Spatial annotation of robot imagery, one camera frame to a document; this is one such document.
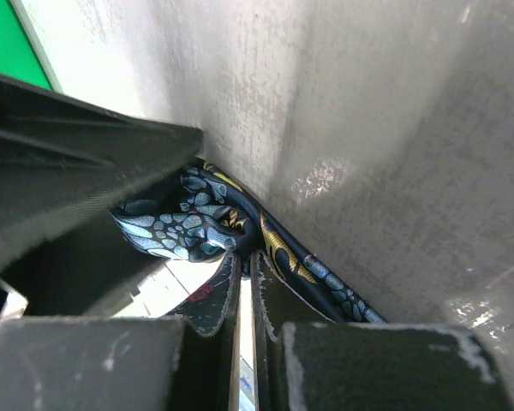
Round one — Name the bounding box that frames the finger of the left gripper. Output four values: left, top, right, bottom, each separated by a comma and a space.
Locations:
0, 74, 203, 316

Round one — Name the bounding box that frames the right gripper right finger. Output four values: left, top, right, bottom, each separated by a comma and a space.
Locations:
249, 252, 513, 410

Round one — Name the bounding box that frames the blue floral tie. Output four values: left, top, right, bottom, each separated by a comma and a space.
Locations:
111, 158, 385, 324

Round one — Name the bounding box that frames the green plastic tray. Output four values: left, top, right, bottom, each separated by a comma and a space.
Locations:
0, 0, 52, 90

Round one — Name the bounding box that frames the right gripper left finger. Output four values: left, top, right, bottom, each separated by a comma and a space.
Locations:
0, 253, 241, 410

